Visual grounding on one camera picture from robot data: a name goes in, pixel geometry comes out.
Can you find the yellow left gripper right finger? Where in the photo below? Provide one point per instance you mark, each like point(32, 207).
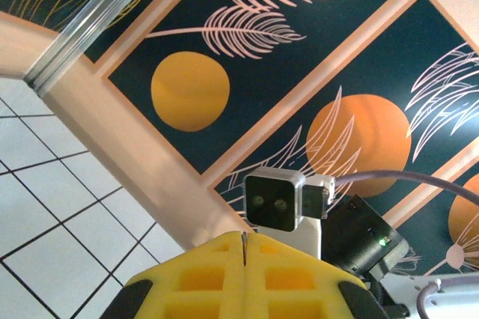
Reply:
point(295, 285)

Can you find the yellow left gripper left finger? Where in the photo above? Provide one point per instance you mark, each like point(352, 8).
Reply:
point(194, 285)

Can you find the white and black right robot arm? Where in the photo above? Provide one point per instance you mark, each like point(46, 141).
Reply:
point(449, 296)

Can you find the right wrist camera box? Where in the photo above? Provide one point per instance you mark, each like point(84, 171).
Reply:
point(271, 199)

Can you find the aluminium corner post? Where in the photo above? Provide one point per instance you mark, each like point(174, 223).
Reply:
point(101, 19)

